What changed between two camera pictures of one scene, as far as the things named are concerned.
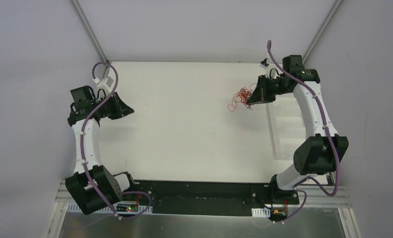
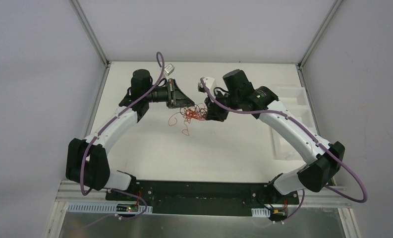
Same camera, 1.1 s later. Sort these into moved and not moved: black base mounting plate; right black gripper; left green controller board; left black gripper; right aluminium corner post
Moved: left black gripper; right black gripper
Not moved: left green controller board; right aluminium corner post; black base mounting plate
